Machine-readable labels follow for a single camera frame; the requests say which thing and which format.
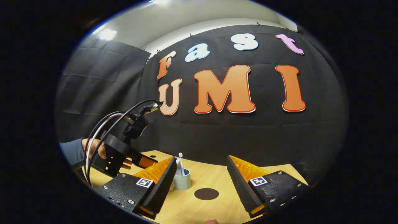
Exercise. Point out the white toothbrush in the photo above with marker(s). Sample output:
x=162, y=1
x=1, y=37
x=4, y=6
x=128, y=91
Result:
x=180, y=155

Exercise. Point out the ceiling light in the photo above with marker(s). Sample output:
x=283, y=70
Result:
x=107, y=34

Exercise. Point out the wooden desktop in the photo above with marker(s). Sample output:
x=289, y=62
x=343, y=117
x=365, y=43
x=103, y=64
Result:
x=211, y=177

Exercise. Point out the black backdrop cloth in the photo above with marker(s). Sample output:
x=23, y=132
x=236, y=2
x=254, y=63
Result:
x=217, y=137

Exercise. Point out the dark brown round coaster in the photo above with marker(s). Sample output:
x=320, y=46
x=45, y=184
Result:
x=206, y=193

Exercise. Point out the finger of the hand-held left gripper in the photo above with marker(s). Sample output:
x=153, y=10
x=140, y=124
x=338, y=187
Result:
x=146, y=160

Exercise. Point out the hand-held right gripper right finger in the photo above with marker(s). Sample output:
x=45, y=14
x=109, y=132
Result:
x=242, y=189

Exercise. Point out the white toothpaste tube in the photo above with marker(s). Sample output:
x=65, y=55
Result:
x=177, y=164

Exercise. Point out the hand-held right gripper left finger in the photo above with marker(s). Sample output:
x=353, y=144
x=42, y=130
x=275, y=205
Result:
x=161, y=189

